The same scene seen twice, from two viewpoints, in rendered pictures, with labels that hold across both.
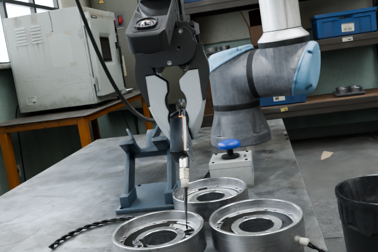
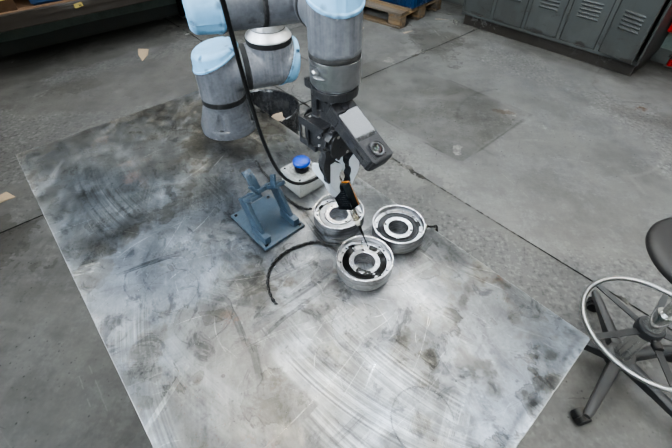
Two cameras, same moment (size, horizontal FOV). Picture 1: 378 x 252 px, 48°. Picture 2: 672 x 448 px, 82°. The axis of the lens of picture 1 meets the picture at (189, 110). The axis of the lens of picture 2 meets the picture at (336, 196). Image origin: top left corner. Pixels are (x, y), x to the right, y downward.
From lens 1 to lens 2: 0.62 m
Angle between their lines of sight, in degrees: 58
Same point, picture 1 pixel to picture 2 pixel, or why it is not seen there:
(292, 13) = not seen: hidden behind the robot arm
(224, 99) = (224, 99)
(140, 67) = (328, 160)
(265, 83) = (263, 81)
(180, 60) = not seen: hidden behind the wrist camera
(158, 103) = (335, 179)
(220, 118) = (221, 115)
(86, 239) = (286, 283)
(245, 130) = (246, 122)
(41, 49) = not seen: outside the picture
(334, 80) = not seen: outside the picture
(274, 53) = (272, 55)
